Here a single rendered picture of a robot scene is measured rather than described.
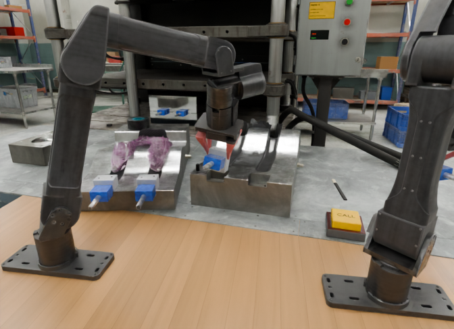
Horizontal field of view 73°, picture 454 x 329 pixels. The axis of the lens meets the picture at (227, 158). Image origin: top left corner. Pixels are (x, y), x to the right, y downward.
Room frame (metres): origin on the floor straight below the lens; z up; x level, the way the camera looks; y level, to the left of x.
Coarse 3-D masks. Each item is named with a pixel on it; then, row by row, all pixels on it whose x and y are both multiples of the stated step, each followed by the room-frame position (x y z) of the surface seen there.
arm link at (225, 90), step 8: (208, 80) 0.67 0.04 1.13; (216, 80) 0.65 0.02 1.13; (224, 80) 0.66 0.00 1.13; (232, 80) 0.66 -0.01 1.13; (240, 80) 0.66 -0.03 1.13; (208, 88) 0.65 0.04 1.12; (216, 88) 0.64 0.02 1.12; (224, 88) 0.64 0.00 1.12; (232, 88) 0.65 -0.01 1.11; (240, 88) 0.67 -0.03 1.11; (208, 96) 0.66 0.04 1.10; (216, 96) 0.64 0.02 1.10; (224, 96) 0.64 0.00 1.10; (232, 96) 0.66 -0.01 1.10; (208, 104) 0.66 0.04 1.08; (216, 104) 0.65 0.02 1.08; (224, 104) 0.65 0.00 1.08
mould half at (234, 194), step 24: (264, 144) 0.94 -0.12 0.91; (288, 144) 0.93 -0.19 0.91; (240, 168) 0.77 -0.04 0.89; (288, 168) 0.78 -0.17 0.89; (192, 192) 0.73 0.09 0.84; (216, 192) 0.72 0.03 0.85; (240, 192) 0.70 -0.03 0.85; (264, 192) 0.68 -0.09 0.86; (288, 192) 0.67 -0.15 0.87; (288, 216) 0.67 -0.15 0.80
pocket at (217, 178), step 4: (208, 172) 0.75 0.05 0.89; (212, 172) 0.77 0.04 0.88; (216, 172) 0.76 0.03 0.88; (220, 172) 0.76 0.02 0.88; (228, 172) 0.75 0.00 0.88; (208, 176) 0.75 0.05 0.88; (212, 176) 0.77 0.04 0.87; (216, 176) 0.76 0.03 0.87; (220, 176) 0.76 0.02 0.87; (224, 176) 0.76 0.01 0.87; (208, 180) 0.72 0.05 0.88; (212, 180) 0.72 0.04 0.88; (216, 180) 0.75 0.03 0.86; (220, 180) 0.75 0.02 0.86
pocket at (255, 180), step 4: (252, 176) 0.74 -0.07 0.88; (256, 176) 0.73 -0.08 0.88; (260, 176) 0.73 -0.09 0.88; (264, 176) 0.73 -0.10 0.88; (268, 176) 0.73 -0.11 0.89; (248, 180) 0.70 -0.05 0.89; (252, 180) 0.74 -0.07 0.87; (256, 180) 0.73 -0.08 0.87; (260, 180) 0.73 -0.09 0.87; (264, 180) 0.73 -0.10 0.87; (268, 180) 0.73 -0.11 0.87; (248, 184) 0.70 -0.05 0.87; (252, 184) 0.72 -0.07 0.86; (256, 184) 0.72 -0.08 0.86; (260, 184) 0.72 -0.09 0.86; (264, 184) 0.72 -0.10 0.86
